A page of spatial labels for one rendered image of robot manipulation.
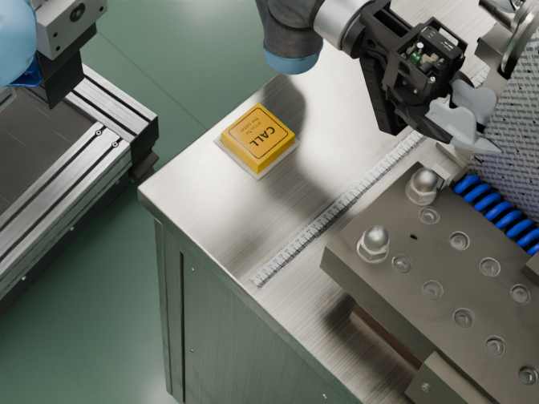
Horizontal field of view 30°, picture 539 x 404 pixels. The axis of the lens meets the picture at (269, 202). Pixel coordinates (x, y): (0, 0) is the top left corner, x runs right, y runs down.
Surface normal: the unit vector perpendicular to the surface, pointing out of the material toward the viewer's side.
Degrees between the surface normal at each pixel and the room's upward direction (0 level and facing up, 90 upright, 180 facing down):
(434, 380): 90
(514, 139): 90
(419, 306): 0
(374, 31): 90
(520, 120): 90
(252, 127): 0
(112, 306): 0
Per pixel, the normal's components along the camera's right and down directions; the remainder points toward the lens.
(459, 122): -0.68, 0.63
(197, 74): 0.07, -0.47
